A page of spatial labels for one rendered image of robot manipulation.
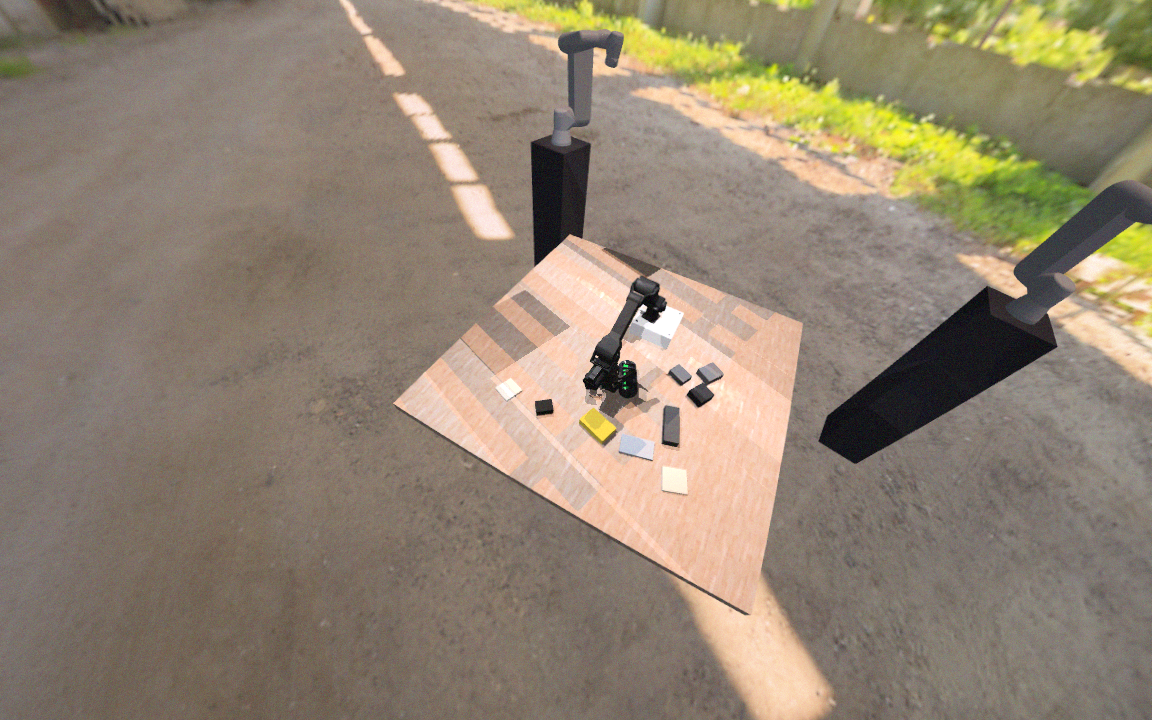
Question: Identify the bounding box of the yellow rectangular block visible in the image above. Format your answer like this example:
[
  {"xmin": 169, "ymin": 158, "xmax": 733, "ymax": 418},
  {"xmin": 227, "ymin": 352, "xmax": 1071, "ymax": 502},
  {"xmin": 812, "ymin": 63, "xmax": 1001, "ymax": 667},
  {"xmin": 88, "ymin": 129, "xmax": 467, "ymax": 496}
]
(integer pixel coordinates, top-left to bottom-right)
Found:
[{"xmin": 579, "ymin": 407, "xmax": 616, "ymax": 445}]

